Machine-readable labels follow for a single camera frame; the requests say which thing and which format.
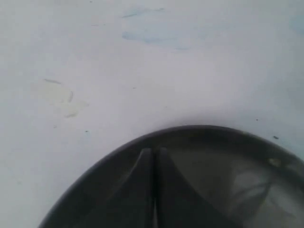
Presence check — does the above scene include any round stainless steel plate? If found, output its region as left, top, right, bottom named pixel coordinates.
left=40, top=125, right=304, bottom=228

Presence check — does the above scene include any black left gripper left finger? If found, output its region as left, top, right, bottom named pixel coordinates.
left=80, top=148, right=154, bottom=228

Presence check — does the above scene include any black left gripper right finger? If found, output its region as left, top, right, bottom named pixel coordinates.
left=154, top=148, right=238, bottom=228

